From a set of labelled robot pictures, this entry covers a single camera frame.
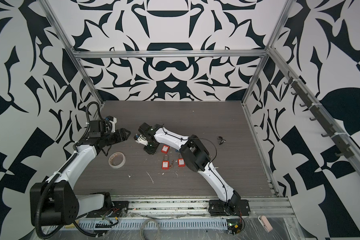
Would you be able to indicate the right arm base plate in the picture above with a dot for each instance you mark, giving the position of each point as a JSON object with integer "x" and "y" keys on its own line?
{"x": 220, "y": 208}

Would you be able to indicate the pink white clip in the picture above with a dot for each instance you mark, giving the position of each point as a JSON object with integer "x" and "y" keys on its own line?
{"x": 265, "y": 223}

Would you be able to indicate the tape roll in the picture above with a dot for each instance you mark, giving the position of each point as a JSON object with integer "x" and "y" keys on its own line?
{"x": 117, "y": 160}

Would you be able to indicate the red padlock front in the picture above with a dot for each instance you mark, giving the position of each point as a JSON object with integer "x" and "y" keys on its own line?
{"x": 165, "y": 162}

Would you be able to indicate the small circuit board right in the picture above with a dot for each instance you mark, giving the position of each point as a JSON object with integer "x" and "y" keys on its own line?
{"x": 235, "y": 226}

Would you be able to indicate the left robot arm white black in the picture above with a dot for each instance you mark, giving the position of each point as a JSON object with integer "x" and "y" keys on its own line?
{"x": 53, "y": 201}

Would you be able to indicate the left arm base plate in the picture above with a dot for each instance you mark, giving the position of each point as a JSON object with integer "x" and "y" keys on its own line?
{"x": 116, "y": 209}

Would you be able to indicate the red padlock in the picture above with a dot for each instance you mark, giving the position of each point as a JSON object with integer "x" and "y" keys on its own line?
{"x": 181, "y": 162}
{"x": 165, "y": 149}
{"x": 165, "y": 162}

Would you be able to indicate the grey hook rail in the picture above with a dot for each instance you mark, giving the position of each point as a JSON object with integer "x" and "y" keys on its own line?
{"x": 321, "y": 115}

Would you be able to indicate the white slotted cable duct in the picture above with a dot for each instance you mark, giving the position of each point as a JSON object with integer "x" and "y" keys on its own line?
{"x": 162, "y": 224}

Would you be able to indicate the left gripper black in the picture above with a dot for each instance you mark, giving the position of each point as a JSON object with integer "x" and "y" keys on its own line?
{"x": 121, "y": 134}

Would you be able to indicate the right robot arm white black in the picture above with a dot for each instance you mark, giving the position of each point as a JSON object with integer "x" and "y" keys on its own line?
{"x": 197, "y": 159}

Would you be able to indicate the aluminium frame crossbar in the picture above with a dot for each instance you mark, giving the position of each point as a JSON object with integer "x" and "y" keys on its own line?
{"x": 168, "y": 54}

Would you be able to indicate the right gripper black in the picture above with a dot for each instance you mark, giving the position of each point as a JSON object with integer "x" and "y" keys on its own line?
{"x": 149, "y": 151}

